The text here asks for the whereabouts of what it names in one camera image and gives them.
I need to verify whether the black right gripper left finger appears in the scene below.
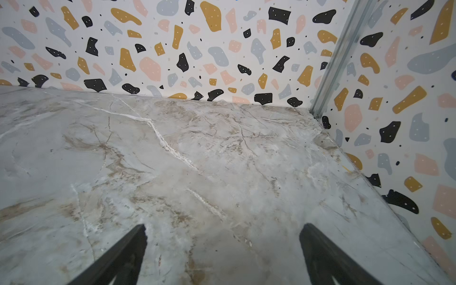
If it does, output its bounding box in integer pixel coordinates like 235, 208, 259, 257
70, 224, 147, 285

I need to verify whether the aluminium corner post right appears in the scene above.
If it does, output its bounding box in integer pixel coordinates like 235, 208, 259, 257
309, 0, 375, 119

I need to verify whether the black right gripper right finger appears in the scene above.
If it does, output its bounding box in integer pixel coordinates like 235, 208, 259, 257
299, 223, 381, 285

